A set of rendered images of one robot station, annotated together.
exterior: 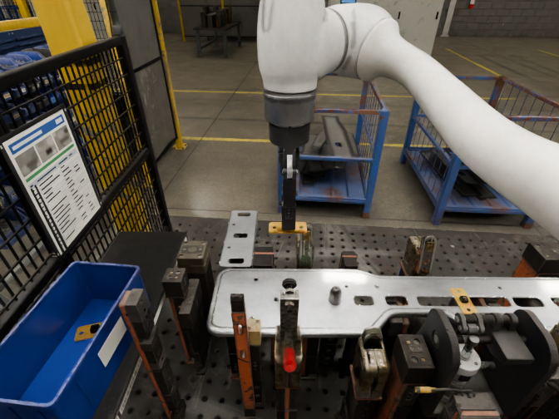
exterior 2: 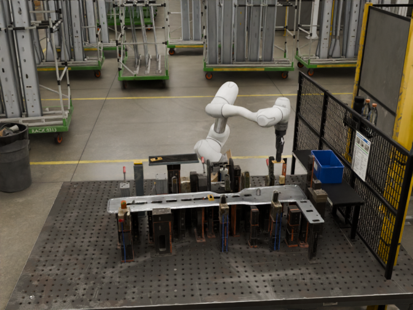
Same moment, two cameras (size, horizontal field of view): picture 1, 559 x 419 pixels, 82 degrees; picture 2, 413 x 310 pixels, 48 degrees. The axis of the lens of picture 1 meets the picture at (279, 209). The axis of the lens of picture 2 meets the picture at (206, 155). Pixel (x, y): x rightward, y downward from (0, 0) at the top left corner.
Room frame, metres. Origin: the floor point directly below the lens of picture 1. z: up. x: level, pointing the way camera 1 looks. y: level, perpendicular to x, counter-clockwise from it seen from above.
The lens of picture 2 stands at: (3.34, -0.95, 2.60)
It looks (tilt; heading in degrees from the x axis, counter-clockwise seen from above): 24 degrees down; 171
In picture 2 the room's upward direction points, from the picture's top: straight up
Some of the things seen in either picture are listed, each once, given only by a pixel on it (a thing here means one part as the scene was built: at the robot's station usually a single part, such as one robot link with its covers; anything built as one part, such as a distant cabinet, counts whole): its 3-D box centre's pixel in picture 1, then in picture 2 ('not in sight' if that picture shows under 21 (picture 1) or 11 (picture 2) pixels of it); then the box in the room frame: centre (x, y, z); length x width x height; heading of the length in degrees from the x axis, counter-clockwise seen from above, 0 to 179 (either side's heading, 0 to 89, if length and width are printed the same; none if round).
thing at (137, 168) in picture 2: not in sight; (139, 189); (0.22, -0.97, 0.92); 0.08 x 0.08 x 0.44; 89
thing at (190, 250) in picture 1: (200, 291); (318, 214); (0.70, 0.25, 0.88); 0.08 x 0.08 x 0.36; 89
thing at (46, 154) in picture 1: (58, 181); (361, 155); (0.67, 0.53, 1.30); 0.23 x 0.02 x 0.31; 179
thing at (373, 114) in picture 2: not in sight; (372, 118); (0.58, 0.62, 1.53); 0.06 x 0.06 x 0.20
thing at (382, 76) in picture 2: not in sight; (376, 103); (-1.23, 1.67, 1.00); 1.34 x 0.14 x 2.00; 175
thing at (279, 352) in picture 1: (287, 386); (268, 197); (0.40, -0.02, 0.88); 0.07 x 0.06 x 0.35; 179
